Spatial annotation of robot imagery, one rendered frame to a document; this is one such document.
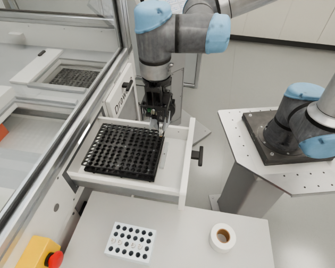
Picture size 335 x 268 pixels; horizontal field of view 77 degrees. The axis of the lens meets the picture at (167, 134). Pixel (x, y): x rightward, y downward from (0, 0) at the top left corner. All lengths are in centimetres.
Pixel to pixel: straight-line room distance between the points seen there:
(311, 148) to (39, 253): 72
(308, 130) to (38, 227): 74
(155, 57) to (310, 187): 69
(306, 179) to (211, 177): 90
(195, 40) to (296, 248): 145
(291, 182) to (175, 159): 42
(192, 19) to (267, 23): 310
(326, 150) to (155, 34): 55
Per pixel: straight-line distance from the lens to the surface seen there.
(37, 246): 60
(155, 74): 50
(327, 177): 96
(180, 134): 76
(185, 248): 69
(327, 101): 67
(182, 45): 46
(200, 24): 46
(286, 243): 165
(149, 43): 46
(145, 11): 45
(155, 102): 54
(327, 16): 367
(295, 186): 88
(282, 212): 172
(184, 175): 58
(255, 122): 98
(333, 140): 69
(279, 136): 87
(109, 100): 82
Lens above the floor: 143
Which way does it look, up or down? 48 degrees down
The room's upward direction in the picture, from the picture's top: straight up
